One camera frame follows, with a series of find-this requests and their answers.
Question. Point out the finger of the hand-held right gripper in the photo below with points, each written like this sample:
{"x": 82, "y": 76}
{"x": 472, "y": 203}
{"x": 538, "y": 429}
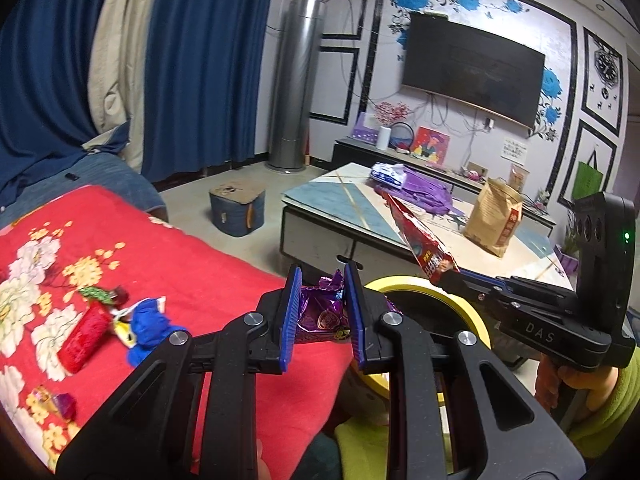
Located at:
{"x": 485, "y": 278}
{"x": 470, "y": 291}

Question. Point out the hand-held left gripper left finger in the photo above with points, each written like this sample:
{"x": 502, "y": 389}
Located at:
{"x": 290, "y": 325}

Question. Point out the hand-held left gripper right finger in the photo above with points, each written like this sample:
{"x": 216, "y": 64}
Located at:
{"x": 356, "y": 320}

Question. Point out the yellow trash bin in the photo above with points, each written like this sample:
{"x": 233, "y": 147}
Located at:
{"x": 465, "y": 310}

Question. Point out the purple foil wrapper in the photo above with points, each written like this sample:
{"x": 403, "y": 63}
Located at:
{"x": 322, "y": 310}

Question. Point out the long red snack packet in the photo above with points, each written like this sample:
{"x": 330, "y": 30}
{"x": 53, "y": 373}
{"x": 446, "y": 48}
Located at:
{"x": 420, "y": 240}

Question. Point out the black green snack packet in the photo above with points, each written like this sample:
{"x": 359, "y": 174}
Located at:
{"x": 100, "y": 294}

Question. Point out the person's right forearm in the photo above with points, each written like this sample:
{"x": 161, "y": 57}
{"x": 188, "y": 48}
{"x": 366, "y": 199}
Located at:
{"x": 615, "y": 415}

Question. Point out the person's right hand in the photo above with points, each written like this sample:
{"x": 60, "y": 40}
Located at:
{"x": 547, "y": 382}

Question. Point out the potted plant purple pot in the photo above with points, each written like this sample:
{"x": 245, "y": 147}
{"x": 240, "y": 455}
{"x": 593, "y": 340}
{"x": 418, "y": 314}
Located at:
{"x": 567, "y": 257}

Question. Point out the brown paper bag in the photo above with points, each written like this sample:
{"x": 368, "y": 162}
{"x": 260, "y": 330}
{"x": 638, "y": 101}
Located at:
{"x": 492, "y": 220}

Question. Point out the red floral blanket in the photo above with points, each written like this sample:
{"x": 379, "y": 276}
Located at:
{"x": 200, "y": 285}

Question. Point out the small standing packet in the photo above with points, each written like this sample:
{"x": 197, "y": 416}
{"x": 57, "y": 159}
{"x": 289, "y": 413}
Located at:
{"x": 519, "y": 179}

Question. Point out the green tote bag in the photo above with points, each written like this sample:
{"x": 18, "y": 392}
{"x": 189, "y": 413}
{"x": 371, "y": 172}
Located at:
{"x": 589, "y": 180}

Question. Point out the small pink container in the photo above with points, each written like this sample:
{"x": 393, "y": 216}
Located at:
{"x": 475, "y": 172}

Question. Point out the purple bag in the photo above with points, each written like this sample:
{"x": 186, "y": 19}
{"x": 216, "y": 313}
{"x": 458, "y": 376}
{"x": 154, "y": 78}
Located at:
{"x": 425, "y": 190}

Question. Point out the marble coffee table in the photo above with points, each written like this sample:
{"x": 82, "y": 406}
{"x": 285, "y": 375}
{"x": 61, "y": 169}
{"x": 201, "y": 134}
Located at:
{"x": 330, "y": 205}

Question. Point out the blue storage stool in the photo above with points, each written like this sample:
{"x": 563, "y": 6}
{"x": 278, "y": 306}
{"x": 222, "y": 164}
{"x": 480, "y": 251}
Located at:
{"x": 237, "y": 210}

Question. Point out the yellow-green fleece garment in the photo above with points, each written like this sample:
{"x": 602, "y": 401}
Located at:
{"x": 365, "y": 450}

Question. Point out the person's dark trousers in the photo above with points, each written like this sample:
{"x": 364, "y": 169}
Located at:
{"x": 325, "y": 460}

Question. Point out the blue plastic bag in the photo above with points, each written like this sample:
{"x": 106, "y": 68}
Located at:
{"x": 150, "y": 330}

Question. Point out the white blue tissue pack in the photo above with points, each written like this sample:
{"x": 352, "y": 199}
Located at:
{"x": 387, "y": 174}

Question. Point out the colourful framed painting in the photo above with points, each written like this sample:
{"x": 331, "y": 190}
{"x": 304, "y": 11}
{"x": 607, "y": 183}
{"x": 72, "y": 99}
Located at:
{"x": 431, "y": 145}

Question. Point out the round ornament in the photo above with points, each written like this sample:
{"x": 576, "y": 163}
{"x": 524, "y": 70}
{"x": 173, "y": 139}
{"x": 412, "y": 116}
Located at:
{"x": 402, "y": 139}

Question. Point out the dark television stand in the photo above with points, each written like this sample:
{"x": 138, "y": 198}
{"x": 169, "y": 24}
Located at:
{"x": 350, "y": 152}

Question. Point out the white vase pink flowers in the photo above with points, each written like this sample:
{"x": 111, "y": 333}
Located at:
{"x": 384, "y": 137}

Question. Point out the purple box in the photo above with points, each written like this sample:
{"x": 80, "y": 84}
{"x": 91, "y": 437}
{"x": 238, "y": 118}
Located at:
{"x": 366, "y": 129}

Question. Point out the red box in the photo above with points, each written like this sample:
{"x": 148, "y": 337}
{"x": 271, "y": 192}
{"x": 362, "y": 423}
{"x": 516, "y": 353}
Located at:
{"x": 82, "y": 340}

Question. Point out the small red purple wrapper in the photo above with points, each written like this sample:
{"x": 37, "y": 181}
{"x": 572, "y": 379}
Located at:
{"x": 66, "y": 406}

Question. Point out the blue grey bed sheet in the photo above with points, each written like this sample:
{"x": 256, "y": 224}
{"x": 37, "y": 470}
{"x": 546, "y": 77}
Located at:
{"x": 100, "y": 180}

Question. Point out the silver tower air conditioner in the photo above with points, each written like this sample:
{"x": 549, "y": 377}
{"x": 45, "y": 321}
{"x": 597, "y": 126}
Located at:
{"x": 295, "y": 85}

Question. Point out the small gold wrapper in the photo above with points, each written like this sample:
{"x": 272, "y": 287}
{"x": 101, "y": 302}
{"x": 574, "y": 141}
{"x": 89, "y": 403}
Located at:
{"x": 44, "y": 398}

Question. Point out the narrow blue curtain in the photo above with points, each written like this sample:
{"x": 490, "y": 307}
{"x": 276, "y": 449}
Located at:
{"x": 210, "y": 70}

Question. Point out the beige curtain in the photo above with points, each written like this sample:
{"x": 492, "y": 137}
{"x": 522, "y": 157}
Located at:
{"x": 120, "y": 60}

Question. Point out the wide blue curtain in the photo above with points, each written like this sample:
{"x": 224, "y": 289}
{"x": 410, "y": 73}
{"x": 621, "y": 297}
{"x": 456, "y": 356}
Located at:
{"x": 45, "y": 70}

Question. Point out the white wall notice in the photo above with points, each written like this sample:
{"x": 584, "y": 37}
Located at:
{"x": 515, "y": 151}

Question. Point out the white wall adapter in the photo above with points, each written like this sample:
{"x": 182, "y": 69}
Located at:
{"x": 489, "y": 124}

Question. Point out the black wall television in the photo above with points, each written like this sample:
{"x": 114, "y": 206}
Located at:
{"x": 470, "y": 67}

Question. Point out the black wall clock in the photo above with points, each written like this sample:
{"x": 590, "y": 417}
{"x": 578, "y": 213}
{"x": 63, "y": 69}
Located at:
{"x": 606, "y": 64}

